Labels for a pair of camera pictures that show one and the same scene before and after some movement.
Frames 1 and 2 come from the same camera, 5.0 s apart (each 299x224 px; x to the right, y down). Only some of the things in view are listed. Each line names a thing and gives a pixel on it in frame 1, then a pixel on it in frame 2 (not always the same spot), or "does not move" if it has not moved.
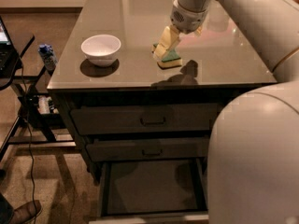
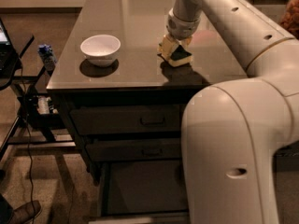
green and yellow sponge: [170, 60] → [180, 56]
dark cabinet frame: [146, 133] does not move
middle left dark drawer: [150, 149] does not move
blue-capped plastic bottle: [49, 57] does not move
